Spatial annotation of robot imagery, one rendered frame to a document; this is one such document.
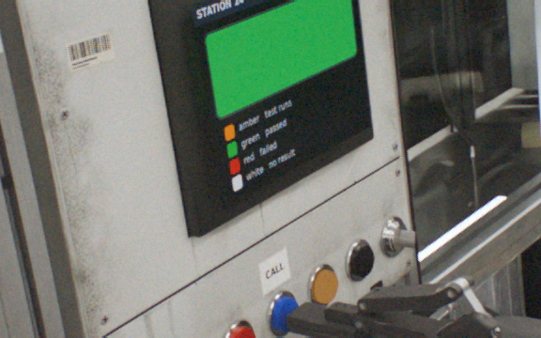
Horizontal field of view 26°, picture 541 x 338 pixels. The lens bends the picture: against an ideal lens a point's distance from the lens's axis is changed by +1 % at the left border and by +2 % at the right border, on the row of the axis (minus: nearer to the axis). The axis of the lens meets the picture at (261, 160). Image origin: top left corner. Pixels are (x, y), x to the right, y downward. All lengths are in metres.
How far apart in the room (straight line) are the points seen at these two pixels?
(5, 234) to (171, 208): 0.15
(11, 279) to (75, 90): 0.14
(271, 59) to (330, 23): 0.08
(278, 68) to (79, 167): 0.21
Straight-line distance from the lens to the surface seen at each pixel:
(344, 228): 1.10
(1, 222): 0.81
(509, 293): 1.80
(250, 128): 0.94
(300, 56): 0.98
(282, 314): 1.02
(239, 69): 0.92
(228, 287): 0.98
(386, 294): 0.95
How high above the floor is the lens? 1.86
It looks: 18 degrees down
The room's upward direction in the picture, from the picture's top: 8 degrees counter-clockwise
